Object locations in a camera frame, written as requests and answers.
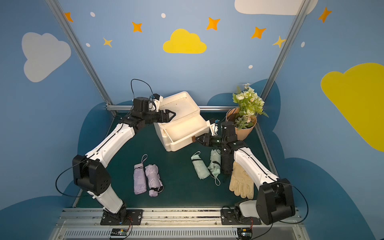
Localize mint green umbrella with loop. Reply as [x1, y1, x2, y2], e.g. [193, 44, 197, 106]
[208, 149, 221, 186]

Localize lilac umbrella black strap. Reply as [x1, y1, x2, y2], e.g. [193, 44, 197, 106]
[144, 164, 165, 198]

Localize lilac umbrella with strap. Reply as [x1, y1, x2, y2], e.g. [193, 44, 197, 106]
[133, 154, 148, 195]

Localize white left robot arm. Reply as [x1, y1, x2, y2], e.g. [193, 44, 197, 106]
[73, 110, 177, 225]

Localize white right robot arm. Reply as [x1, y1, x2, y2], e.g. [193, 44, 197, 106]
[193, 134, 296, 225]

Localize white drawer cabinet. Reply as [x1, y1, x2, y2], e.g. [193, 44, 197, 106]
[152, 91, 211, 152]

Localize terracotta flower pot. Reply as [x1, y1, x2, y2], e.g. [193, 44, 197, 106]
[225, 107, 257, 141]

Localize white green artificial flowers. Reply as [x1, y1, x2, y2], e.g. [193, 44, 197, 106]
[233, 83, 269, 117]

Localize beige work glove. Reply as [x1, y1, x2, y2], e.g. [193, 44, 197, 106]
[229, 162, 254, 200]

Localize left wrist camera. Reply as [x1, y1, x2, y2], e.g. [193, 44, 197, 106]
[153, 94, 164, 112]

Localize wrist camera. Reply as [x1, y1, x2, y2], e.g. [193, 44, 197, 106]
[153, 94, 164, 112]
[209, 118, 220, 136]

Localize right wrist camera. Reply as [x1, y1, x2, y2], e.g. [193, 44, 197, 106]
[209, 118, 220, 136]

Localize aluminium back frame rail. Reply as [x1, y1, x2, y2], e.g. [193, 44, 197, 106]
[106, 104, 238, 113]

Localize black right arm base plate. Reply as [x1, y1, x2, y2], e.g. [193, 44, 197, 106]
[220, 207, 262, 226]

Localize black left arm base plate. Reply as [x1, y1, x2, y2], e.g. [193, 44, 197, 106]
[100, 209, 144, 226]

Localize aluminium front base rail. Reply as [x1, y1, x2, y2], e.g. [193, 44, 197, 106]
[50, 207, 310, 240]

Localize aluminium left corner post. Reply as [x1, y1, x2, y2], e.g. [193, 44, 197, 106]
[46, 0, 113, 107]

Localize aluminium corner post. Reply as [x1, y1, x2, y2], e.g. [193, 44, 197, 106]
[46, 0, 113, 107]
[261, 0, 311, 101]

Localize aluminium right corner post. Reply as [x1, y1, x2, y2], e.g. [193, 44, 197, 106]
[261, 0, 311, 101]

